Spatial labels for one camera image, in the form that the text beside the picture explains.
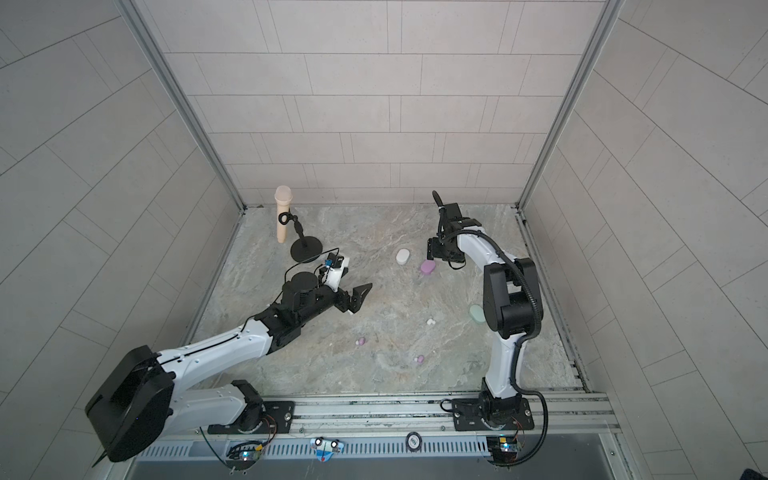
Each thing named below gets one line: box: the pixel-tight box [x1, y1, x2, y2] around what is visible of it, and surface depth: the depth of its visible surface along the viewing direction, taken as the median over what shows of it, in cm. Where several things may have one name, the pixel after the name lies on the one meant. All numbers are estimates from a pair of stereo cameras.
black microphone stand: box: [278, 212, 323, 263], surface depth 104 cm
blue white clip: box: [310, 437, 345, 462], surface depth 67 cm
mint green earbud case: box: [469, 304, 486, 323], surface depth 88 cm
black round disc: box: [405, 432, 423, 452], surface depth 69 cm
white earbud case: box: [396, 248, 410, 265], surface depth 102 cm
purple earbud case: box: [420, 260, 436, 275], surface depth 99 cm
